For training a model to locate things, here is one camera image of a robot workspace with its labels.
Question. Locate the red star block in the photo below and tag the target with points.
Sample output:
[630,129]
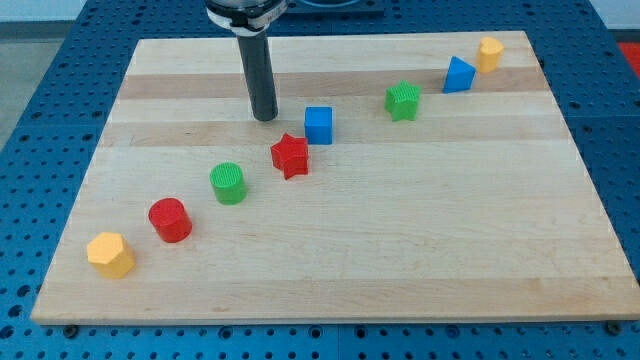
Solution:
[290,155]

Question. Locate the blue cube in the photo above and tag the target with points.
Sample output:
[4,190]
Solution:
[318,124]

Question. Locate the green star block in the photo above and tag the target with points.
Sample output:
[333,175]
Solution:
[402,101]

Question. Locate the wooden board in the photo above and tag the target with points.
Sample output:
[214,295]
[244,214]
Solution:
[479,210]

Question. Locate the green cylinder block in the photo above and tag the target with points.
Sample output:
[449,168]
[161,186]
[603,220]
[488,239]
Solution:
[228,184]

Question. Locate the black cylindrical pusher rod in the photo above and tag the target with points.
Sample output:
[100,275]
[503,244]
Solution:
[256,60]

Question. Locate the red cylinder block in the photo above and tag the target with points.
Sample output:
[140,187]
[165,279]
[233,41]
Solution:
[170,220]

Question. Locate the blue triangle block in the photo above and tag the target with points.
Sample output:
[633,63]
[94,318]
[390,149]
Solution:
[460,76]

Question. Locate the yellow heart block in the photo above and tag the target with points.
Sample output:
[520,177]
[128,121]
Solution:
[489,53]

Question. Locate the yellow hexagon block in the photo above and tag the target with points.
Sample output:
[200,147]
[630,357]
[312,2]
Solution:
[110,255]

